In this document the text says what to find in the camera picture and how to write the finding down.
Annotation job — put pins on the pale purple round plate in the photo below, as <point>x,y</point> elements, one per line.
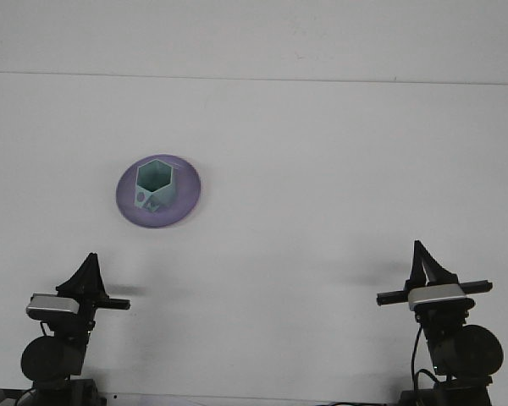
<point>190,203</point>

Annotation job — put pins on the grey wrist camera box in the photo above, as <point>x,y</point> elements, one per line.
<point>438,295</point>
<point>51,304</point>

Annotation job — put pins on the pale blue hexagonal cup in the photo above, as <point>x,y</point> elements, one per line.
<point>163,199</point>

